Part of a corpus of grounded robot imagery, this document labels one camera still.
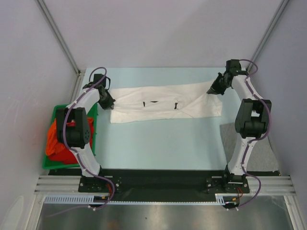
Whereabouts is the left corner aluminium post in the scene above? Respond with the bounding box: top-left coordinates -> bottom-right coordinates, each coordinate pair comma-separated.
35,0 -> 83,75

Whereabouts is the corner aluminium post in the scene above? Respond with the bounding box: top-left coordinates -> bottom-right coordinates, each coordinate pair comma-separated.
35,0 -> 83,75
251,0 -> 291,62

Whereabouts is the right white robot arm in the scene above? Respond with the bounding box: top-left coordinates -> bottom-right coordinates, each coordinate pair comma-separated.
206,59 -> 272,193

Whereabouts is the aluminium frame rail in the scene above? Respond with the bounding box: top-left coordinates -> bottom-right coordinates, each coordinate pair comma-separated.
34,175 -> 81,195

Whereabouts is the white printed t-shirt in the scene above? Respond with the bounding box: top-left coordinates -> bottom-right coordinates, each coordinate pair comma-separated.
110,81 -> 223,124

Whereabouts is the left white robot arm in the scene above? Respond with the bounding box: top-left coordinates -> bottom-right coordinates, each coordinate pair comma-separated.
55,74 -> 115,195

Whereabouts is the white slotted cable duct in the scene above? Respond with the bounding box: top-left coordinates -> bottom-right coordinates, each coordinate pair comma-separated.
44,194 -> 239,206

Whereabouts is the red t-shirt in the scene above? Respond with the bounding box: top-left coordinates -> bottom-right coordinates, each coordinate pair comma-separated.
46,141 -> 78,165

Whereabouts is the right corner aluminium post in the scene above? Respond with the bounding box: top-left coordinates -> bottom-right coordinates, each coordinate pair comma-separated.
251,0 -> 291,62

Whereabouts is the green plastic bin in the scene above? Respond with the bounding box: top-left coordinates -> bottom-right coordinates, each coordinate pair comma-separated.
42,104 -> 98,170

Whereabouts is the folded grey t-shirt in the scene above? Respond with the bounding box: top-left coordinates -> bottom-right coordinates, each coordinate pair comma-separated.
220,123 -> 279,172

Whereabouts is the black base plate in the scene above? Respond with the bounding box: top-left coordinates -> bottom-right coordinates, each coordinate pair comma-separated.
47,167 -> 280,203

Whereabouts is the orange t-shirt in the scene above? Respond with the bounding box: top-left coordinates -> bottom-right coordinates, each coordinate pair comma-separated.
46,117 -> 94,157

